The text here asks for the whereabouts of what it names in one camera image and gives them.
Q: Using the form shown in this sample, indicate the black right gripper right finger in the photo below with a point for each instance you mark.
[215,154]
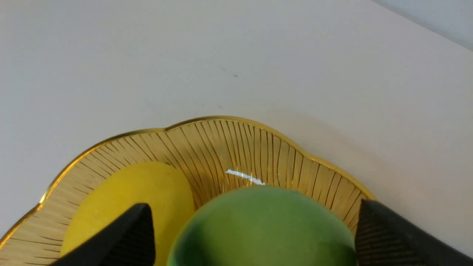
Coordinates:
[384,238]

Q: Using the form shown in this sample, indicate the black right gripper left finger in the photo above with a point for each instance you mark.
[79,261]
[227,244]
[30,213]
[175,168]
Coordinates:
[127,241]

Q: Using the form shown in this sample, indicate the green apple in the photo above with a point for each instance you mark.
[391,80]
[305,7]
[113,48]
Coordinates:
[263,226]

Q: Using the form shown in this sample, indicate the amber ribbed fruit bowl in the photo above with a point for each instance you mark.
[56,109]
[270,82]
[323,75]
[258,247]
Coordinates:
[217,154]

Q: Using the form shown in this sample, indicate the yellow lemon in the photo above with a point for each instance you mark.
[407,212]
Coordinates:
[166,190]

